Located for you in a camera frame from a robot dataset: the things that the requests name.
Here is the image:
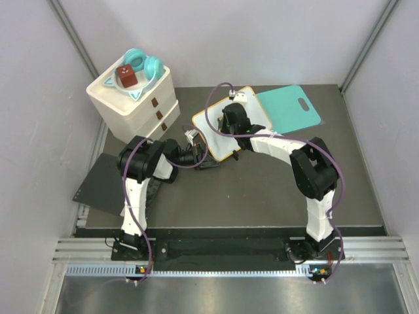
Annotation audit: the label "brown cube toy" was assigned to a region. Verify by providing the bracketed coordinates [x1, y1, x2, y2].
[117, 63, 137, 88]

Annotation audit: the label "white three-drawer storage cabinet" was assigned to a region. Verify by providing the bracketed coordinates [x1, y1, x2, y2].
[86, 58, 181, 143]

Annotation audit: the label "aluminium frame rail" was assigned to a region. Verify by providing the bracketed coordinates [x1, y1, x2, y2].
[52, 236, 409, 264]

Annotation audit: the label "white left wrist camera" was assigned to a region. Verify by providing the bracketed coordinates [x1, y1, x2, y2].
[185, 129, 200, 146]

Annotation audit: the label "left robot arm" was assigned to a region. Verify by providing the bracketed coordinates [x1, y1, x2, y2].
[117, 135, 217, 237]

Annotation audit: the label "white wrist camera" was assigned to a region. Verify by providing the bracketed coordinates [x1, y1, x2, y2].
[228, 90, 247, 105]
[185, 129, 200, 146]

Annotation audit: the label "yellow-framed whiteboard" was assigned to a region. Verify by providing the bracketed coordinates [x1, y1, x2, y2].
[192, 86, 272, 162]

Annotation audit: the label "grey slotted cable duct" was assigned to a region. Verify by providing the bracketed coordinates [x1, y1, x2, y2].
[65, 264, 328, 279]

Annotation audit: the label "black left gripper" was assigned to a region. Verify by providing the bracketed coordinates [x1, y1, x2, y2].
[173, 143, 220, 170]

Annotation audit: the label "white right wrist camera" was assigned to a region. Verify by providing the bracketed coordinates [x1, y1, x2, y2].
[228, 90, 247, 105]

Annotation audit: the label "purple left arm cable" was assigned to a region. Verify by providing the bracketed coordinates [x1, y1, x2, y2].
[121, 123, 209, 286]

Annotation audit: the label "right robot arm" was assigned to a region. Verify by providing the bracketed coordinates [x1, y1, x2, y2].
[219, 103, 339, 259]

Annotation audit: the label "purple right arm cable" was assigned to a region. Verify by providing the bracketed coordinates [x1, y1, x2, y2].
[204, 82, 347, 285]

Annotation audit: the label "teal cat-ear headphones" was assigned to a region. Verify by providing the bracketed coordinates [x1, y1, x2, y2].
[103, 48, 165, 101]

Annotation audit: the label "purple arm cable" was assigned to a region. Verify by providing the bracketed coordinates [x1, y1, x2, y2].
[204, 82, 347, 285]
[121, 123, 209, 286]

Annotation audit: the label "teal cutting board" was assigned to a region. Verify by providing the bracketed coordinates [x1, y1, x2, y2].
[257, 85, 321, 134]

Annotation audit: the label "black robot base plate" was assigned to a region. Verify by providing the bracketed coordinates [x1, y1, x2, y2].
[111, 235, 344, 272]

